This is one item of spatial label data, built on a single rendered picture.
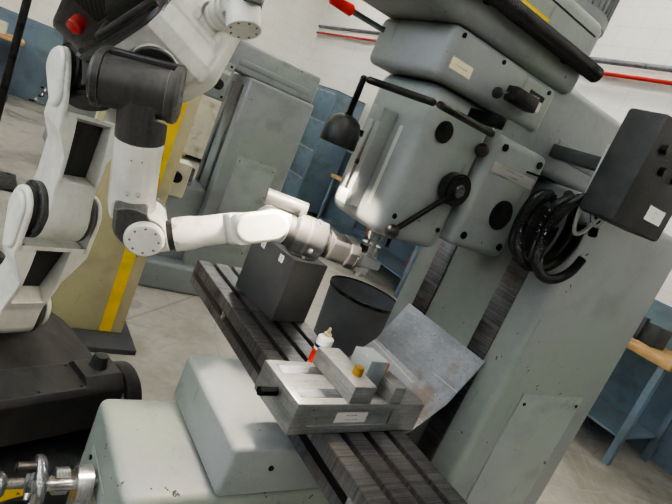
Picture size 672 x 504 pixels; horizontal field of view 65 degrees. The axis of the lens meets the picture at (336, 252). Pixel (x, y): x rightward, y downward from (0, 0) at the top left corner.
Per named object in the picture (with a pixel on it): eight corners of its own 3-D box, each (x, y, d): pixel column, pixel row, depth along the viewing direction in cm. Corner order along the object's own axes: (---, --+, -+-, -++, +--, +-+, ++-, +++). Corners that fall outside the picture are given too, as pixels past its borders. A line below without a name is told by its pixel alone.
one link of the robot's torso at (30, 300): (-48, 306, 145) (14, 169, 127) (29, 305, 161) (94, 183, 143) (-35, 349, 137) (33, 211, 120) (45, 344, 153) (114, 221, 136)
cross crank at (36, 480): (1, 537, 96) (17, 485, 94) (1, 489, 105) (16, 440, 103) (92, 527, 106) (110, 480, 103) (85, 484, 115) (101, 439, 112)
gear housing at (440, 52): (436, 75, 96) (460, 20, 94) (364, 61, 115) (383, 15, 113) (539, 135, 115) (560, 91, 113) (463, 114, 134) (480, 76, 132)
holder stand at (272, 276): (270, 321, 145) (297, 256, 141) (234, 284, 161) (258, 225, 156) (304, 323, 154) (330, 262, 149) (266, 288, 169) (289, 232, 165)
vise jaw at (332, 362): (348, 404, 103) (356, 387, 102) (311, 361, 115) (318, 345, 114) (370, 404, 107) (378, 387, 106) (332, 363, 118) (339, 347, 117)
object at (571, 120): (490, 149, 111) (534, 56, 107) (424, 127, 129) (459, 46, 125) (653, 231, 158) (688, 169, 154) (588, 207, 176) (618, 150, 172)
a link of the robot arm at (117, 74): (92, 137, 93) (98, 58, 86) (105, 121, 101) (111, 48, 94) (161, 152, 96) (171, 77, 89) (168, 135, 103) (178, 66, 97)
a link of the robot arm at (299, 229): (301, 257, 113) (251, 239, 110) (294, 249, 123) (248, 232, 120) (320, 208, 112) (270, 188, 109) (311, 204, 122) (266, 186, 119)
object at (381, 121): (343, 203, 109) (384, 106, 105) (334, 197, 113) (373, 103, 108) (358, 208, 112) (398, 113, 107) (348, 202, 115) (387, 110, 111)
